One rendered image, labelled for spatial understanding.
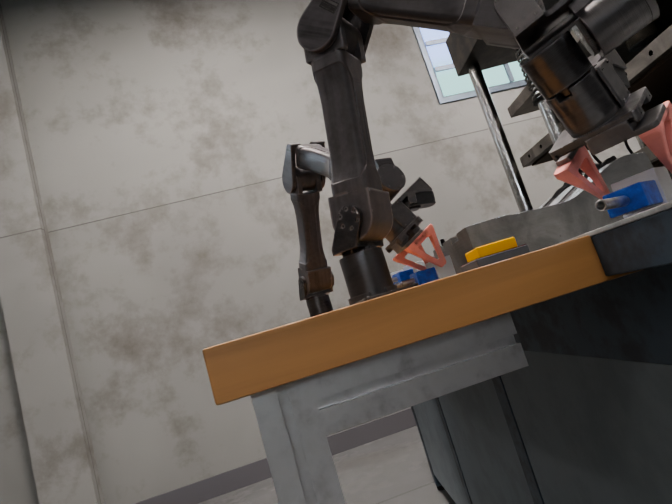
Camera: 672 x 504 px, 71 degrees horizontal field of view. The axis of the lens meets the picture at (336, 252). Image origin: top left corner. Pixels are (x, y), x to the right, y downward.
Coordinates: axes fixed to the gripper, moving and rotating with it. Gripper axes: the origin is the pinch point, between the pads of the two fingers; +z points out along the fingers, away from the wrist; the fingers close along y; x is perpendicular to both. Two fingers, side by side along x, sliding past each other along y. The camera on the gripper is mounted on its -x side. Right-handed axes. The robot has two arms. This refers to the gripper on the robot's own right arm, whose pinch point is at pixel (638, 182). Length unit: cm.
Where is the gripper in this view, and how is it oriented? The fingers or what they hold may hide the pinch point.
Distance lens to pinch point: 66.9
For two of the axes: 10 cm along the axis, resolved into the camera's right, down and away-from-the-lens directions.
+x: -5.7, 5.9, -5.7
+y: -5.2, 2.8, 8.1
